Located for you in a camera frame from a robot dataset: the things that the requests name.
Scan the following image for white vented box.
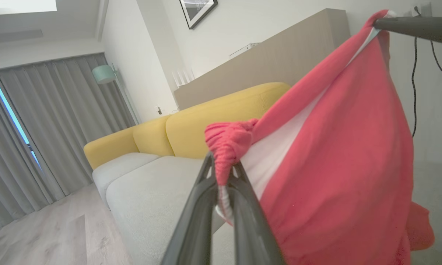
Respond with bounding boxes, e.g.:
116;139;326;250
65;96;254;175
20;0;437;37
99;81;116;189
228;42;260;60

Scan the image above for grey pleated curtain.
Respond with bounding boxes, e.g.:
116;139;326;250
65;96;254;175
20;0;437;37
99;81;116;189
0;53;137;206
0;74;54;236

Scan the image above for beige wooden partition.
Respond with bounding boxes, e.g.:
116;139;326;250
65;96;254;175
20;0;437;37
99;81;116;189
174;8;351;111

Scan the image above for wide yellow sofa backrest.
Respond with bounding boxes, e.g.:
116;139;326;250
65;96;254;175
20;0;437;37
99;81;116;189
165;82;291;159

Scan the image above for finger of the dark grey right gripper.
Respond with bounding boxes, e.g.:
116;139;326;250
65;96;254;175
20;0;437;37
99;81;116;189
373;16;442;47

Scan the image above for red basketball jersey white sleeves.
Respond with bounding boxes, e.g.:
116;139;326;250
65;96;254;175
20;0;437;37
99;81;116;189
204;9;436;265

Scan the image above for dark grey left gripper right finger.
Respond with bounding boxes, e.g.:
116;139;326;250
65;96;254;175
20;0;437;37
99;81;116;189
228;161;286;265

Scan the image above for white slatted rack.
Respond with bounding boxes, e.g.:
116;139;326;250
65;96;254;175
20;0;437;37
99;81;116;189
171;68;196;88

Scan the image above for narrow yellow sofa backrest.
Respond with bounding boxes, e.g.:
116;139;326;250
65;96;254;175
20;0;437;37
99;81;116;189
133;115;175;158

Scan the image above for yellow sofa armrest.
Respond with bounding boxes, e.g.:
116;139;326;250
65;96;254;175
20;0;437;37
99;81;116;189
83;127;140;170

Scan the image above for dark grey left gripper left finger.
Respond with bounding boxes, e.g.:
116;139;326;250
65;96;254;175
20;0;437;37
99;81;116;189
161;151;218;265

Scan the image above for mint green floor lamp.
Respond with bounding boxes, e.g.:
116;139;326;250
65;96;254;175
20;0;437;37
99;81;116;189
92;63;142;126

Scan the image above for window glass strip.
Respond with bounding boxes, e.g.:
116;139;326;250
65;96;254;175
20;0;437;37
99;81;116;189
0;77;42;171

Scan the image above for black framed wall picture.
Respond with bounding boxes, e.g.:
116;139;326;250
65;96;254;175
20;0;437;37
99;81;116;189
179;0;219;30

